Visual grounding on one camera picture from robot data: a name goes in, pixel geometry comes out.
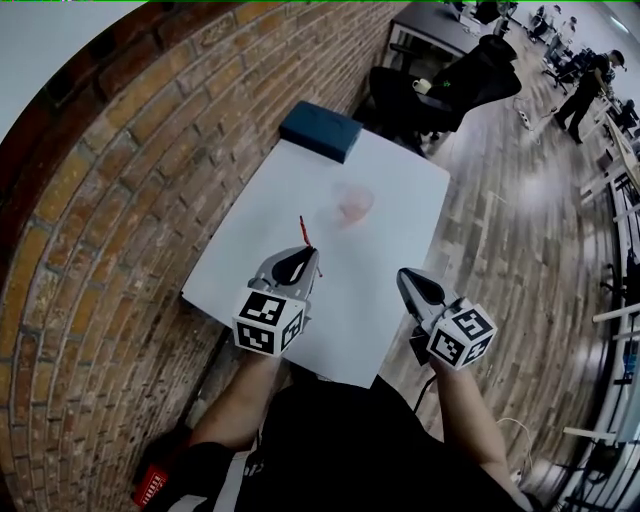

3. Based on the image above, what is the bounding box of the white folding table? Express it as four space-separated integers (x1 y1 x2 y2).
180 127 452 391

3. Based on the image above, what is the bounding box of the thin red wire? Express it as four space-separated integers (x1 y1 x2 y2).
298 215 325 279

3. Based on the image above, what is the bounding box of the person's left forearm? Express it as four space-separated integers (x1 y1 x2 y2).
188 352 291 454

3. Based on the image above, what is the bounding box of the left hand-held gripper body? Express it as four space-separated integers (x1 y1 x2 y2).
231 277 314 357

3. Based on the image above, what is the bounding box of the black cable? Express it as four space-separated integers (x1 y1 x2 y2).
411 373 440 417

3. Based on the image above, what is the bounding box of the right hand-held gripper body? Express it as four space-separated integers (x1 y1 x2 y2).
424 298 499 372

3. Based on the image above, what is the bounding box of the clear pinkish plastic cup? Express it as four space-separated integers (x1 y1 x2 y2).
331 180 377 230

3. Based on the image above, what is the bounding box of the person's black clothing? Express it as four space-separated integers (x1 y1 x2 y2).
164 372 544 512

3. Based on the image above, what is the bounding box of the black desk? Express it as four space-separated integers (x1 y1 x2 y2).
389 3 482 67

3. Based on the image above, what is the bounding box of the red box with white print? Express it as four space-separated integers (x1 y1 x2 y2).
131 433 202 509

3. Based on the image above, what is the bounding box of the person's right forearm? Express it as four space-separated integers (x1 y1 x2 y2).
432 363 519 496

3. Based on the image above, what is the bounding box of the dark blue box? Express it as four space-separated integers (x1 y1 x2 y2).
278 100 364 166

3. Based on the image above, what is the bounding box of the black office chair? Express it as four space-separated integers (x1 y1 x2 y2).
366 34 524 152

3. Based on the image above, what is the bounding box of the white desk frame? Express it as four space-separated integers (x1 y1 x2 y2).
562 164 640 451

